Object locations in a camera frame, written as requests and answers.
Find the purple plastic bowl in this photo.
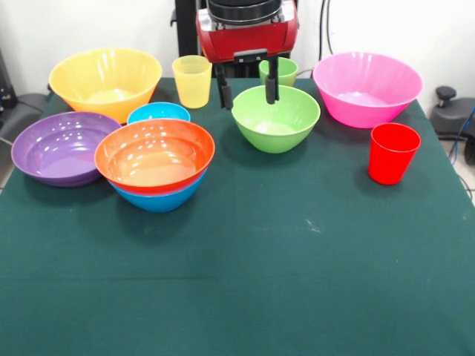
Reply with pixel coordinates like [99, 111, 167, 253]
[10, 111, 122, 188]

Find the black hanging cable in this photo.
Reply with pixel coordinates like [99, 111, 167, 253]
[318, 0, 335, 53]

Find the yellow plastic cup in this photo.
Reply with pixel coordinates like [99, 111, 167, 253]
[171, 54, 213, 109]

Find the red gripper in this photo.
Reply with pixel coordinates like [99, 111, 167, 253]
[195, 0, 299, 111]

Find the large blue plastic bowl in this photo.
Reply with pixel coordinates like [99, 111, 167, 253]
[109, 168, 209, 214]

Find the orange plastic bowl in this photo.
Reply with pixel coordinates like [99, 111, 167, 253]
[48, 47, 163, 125]

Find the grey chair base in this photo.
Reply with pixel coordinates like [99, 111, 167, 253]
[0, 92, 49, 144]

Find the green plastic bowl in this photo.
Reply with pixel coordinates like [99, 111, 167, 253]
[230, 84, 321, 154]

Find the red-orange plastic bowl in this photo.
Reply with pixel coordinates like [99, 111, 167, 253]
[94, 118, 216, 194]

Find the pink plastic bowl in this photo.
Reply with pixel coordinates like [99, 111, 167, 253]
[312, 51, 425, 130]

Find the green plastic cup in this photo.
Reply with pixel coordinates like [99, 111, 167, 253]
[258, 56, 299, 88]

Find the dark green tablecloth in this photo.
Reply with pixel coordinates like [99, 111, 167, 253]
[0, 76, 475, 356]

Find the small blue plastic bowl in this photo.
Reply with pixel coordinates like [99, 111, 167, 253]
[126, 102, 191, 125]

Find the red plastic cup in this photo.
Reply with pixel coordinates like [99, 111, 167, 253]
[367, 122, 422, 186]

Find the black chair base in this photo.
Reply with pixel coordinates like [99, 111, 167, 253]
[430, 85, 475, 166]

